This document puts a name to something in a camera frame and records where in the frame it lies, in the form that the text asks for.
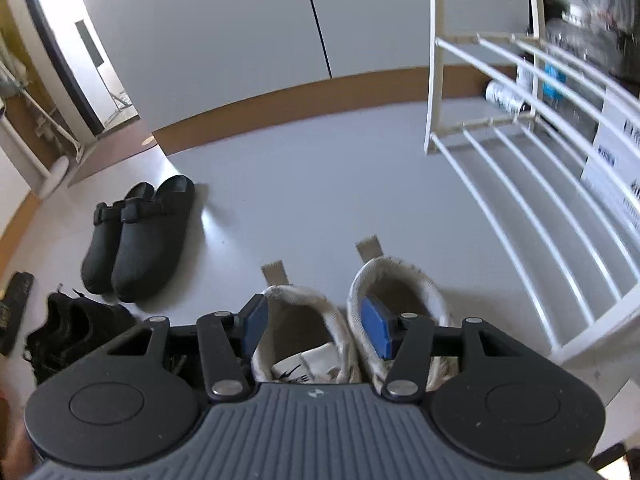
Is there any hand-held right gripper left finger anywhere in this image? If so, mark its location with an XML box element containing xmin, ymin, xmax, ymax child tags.
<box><xmin>106</xmin><ymin>293</ymin><xmax>271</xmax><ymax>402</ymax></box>

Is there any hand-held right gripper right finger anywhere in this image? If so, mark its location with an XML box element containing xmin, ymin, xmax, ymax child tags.
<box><xmin>360</xmin><ymin>295</ymin><xmax>532</xmax><ymax>403</ymax></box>

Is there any white lace-up sneaker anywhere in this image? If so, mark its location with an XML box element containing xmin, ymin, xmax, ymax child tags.
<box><xmin>249</xmin><ymin>259</ymin><xmax>362</xmax><ymax>386</ymax></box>
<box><xmin>346</xmin><ymin>237</ymin><xmax>457</xmax><ymax>395</ymax></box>

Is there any black strapped clog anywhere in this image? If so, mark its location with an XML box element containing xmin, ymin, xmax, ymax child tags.
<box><xmin>80</xmin><ymin>181</ymin><xmax>156</xmax><ymax>295</ymax></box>
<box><xmin>111</xmin><ymin>175</ymin><xmax>196</xmax><ymax>304</ymax></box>

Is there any black sneaker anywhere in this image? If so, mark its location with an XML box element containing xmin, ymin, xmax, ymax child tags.
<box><xmin>24</xmin><ymin>289</ymin><xmax>137</xmax><ymax>386</ymax></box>

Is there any white shoe rack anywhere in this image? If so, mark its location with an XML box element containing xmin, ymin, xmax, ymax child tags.
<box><xmin>422</xmin><ymin>0</ymin><xmax>640</xmax><ymax>406</ymax></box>

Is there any brown door mat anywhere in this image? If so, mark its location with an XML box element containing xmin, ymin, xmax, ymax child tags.
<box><xmin>67</xmin><ymin>119</ymin><xmax>168</xmax><ymax>188</ymax></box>

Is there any black printed slide sandal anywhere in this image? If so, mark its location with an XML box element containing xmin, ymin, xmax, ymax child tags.
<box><xmin>0</xmin><ymin>271</ymin><xmax>36</xmax><ymax>357</ymax></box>

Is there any white bottle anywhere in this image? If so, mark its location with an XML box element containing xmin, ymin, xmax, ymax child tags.
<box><xmin>484</xmin><ymin>79</ymin><xmax>527</xmax><ymax>113</ymax></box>

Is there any white printed carton box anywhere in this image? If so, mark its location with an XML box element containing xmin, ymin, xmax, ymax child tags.
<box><xmin>580</xmin><ymin>80</ymin><xmax>640</xmax><ymax>211</ymax></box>

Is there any clear bottle with blue label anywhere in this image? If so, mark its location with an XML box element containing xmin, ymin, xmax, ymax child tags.
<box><xmin>540</xmin><ymin>60</ymin><xmax>568</xmax><ymax>106</ymax></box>

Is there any clear plastic container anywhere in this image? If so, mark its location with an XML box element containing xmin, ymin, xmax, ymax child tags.
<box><xmin>542</xmin><ymin>0</ymin><xmax>640</xmax><ymax>86</ymax></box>

